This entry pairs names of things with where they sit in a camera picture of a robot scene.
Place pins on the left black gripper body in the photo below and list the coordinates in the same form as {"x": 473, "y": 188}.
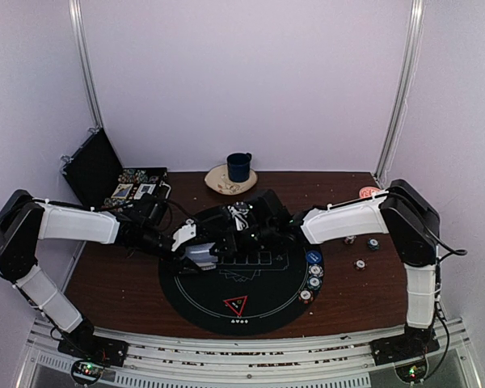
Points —
{"x": 148, "y": 242}

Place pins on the beige ceramic saucer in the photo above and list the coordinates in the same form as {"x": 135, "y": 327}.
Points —
{"x": 218, "y": 180}

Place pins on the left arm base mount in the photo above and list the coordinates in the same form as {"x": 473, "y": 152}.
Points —
{"x": 90, "y": 366}

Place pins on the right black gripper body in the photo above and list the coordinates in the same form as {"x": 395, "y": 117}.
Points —
{"x": 264, "y": 237}

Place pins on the black poker set case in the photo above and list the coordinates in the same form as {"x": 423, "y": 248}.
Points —
{"x": 94, "y": 171}

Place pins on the green blue chip stack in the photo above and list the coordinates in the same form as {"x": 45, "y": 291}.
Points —
{"x": 373, "y": 244}

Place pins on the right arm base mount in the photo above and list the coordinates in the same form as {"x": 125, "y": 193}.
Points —
{"x": 408, "y": 356}

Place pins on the blue white chip stack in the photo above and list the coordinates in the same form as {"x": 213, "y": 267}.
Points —
{"x": 349, "y": 240}

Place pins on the blue boxed card deck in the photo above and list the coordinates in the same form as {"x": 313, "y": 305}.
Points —
{"x": 122, "y": 191}

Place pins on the red patterned small bowl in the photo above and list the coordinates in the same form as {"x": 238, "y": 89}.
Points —
{"x": 368, "y": 191}

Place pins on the orange hundred chip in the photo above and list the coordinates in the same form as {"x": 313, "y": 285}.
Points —
{"x": 306, "y": 296}

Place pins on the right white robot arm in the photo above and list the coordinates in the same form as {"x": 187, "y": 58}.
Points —
{"x": 409, "y": 222}

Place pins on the white boxed card deck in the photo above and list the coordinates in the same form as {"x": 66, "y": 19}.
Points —
{"x": 144, "y": 188}

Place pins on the blue ten poker chip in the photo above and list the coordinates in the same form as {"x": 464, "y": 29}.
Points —
{"x": 316, "y": 270}

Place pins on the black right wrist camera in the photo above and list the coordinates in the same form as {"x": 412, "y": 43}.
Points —
{"x": 265, "y": 205}

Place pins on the green fifty poker chip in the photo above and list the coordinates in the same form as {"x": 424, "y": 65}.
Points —
{"x": 314, "y": 283}

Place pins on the red triangle all-in marker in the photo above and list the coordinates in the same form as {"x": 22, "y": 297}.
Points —
{"x": 236, "y": 304}

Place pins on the blue playing card deck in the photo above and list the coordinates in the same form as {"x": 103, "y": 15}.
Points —
{"x": 201, "y": 256}

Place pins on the round black poker mat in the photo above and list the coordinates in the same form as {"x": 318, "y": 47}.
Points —
{"x": 256, "y": 273}

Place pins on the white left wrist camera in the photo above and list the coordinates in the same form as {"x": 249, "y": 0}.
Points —
{"x": 182, "y": 235}

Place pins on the blue small blind button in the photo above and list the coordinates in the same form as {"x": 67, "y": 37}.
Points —
{"x": 314, "y": 257}

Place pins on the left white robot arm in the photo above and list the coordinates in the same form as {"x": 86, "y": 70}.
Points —
{"x": 28, "y": 224}

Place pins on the dark blue mug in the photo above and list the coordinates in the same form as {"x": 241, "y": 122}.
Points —
{"x": 238, "y": 166}

